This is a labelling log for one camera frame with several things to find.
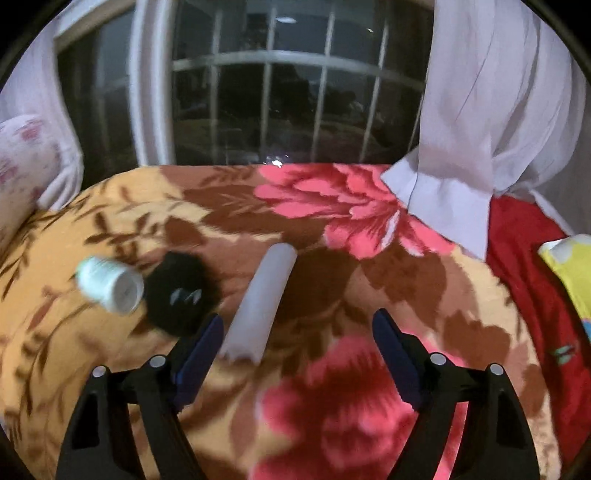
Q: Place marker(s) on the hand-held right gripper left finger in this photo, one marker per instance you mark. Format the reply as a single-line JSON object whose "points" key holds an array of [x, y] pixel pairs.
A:
{"points": [[198, 353]]}

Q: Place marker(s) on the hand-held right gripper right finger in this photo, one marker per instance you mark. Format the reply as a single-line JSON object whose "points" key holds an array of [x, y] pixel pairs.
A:
{"points": [[397, 357]]}

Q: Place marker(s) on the frosted white tube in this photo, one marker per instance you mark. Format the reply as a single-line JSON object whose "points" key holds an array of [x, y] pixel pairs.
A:
{"points": [[263, 304]]}

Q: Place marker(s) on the black makeup sponge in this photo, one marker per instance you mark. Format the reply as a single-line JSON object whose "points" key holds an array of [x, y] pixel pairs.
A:
{"points": [[178, 295]]}

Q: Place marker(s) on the yellow floral plush blanket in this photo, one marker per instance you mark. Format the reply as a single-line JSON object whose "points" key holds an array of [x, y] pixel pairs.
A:
{"points": [[323, 286]]}

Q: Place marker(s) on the white bottle with green print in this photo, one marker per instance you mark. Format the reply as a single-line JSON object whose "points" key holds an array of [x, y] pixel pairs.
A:
{"points": [[111, 285]]}

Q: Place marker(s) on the red cloth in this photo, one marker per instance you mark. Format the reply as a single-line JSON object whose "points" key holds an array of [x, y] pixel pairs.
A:
{"points": [[526, 277]]}

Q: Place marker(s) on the yellow printed pillow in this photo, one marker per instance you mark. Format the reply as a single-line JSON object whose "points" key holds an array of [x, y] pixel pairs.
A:
{"points": [[572, 272]]}

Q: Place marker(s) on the floral rolled quilt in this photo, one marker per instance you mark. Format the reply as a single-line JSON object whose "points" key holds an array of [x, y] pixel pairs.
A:
{"points": [[23, 170]]}

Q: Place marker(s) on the barred window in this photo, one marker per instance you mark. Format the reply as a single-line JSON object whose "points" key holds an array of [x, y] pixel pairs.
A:
{"points": [[277, 92]]}

